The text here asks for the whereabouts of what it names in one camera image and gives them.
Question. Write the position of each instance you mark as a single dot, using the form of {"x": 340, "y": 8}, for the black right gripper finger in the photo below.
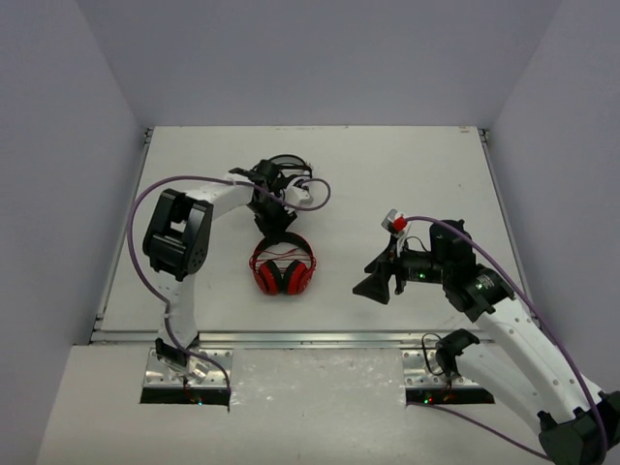
{"x": 375, "y": 287}
{"x": 387, "y": 261}

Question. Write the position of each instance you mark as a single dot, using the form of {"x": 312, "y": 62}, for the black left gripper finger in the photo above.
{"x": 282, "y": 220}
{"x": 267, "y": 226}

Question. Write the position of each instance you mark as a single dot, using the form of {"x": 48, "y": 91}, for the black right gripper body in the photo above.
{"x": 420, "y": 267}

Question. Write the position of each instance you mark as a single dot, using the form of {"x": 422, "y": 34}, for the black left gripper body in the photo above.
{"x": 270, "y": 213}

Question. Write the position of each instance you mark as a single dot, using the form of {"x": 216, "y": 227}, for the red black headphones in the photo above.
{"x": 283, "y": 265}

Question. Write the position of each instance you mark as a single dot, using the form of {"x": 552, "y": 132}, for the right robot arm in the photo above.
{"x": 575, "y": 420}

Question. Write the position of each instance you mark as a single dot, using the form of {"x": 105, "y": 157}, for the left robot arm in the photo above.
{"x": 177, "y": 238}

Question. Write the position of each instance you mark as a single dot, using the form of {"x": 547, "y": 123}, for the white black headphones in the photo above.
{"x": 291, "y": 170}

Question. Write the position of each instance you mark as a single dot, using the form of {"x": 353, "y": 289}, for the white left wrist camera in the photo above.
{"x": 297, "y": 193}

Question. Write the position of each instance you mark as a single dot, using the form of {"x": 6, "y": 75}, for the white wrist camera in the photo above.
{"x": 297, "y": 193}
{"x": 398, "y": 228}

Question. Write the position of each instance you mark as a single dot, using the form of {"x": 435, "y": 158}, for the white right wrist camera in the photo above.
{"x": 398, "y": 228}

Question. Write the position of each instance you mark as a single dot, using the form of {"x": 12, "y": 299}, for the right metal base bracket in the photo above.
{"x": 421, "y": 370}

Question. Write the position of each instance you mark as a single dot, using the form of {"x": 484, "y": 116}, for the metal base bracket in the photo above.
{"x": 421, "y": 370}
{"x": 198, "y": 373}

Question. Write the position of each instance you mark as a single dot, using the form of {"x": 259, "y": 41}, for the left metal base bracket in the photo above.
{"x": 198, "y": 373}

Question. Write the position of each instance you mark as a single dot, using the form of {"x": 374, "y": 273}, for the aluminium table edge rail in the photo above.
{"x": 320, "y": 339}

